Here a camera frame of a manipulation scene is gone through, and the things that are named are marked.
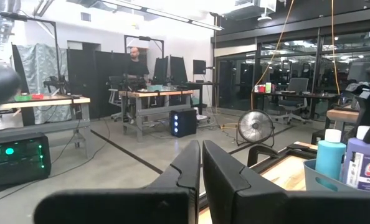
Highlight long black desk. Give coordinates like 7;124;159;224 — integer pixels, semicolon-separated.
253;90;340;121

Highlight large purple paint bottle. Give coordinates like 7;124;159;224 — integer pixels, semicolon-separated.
342;125;370;192

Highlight yellow hanging cable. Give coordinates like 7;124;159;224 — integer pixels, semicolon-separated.
250;0;295;110

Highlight black camera rig frame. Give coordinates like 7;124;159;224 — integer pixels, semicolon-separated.
123;34;166;82
0;10;63;94

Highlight computer tower blue lights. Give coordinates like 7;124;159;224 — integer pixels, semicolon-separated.
170;108;197;138

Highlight white frame office chair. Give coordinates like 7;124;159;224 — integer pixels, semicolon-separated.
107;75;125;122

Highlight orange hanging cable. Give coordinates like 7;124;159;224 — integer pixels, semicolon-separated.
330;0;341;96

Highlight black monitor on arm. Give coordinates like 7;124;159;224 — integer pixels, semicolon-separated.
192;58;207;75

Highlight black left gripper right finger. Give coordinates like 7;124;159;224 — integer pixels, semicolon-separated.
202;139;370;224

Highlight black monitor back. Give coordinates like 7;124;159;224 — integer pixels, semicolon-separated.
169;55;189;85
153;55;169;85

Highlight person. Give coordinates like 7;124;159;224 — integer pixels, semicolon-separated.
125;46;150;80

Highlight wooden top workbench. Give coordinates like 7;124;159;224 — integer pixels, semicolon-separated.
326;105;360;144
118;89;194;142
0;95;92;159

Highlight black frame clamp handle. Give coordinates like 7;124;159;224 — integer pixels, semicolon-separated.
246;143;281;167

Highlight grey cloth cover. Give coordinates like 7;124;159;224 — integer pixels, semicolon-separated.
15;43;70;125

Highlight grey office chair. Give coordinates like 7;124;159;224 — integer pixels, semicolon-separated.
275;77;310;125

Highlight round metal floor fan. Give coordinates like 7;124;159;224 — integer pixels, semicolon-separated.
235;108;275;147

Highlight computer tower green lights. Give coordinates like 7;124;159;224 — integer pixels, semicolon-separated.
0;132;52;193

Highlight large light blue paint bottle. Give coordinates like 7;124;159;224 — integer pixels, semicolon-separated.
315;128;347;181

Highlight long ceiling light strip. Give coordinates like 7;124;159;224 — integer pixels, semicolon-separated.
100;0;224;31

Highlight black standing desk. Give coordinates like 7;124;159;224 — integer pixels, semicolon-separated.
184;81;219;116

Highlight black room divider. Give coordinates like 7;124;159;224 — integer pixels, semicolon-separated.
66;48;131;121

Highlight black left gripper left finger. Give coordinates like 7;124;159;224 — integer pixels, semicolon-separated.
33;139;202;224

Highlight teal plastic bin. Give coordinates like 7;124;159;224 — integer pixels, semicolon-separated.
303;158;370;192

